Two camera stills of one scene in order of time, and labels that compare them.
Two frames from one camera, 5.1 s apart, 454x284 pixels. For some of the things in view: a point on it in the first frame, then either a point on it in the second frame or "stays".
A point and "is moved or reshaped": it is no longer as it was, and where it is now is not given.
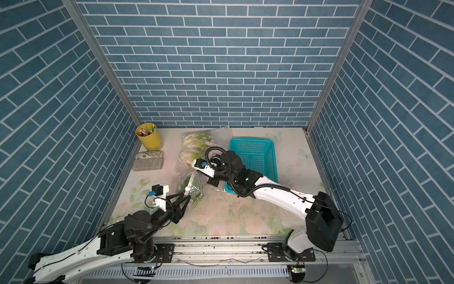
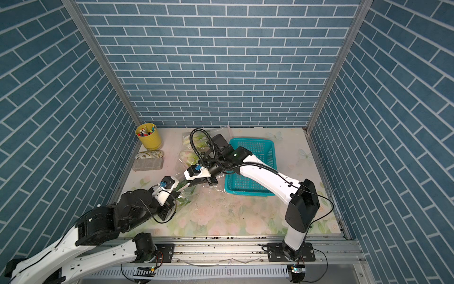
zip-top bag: x=193 y=183 is moved or reshaped
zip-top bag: x=195 y=144 stays
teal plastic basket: x=257 y=154 stays
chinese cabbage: x=188 y=157 stays
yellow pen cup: x=149 y=134 stays
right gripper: x=213 y=181 -> x=212 y=180
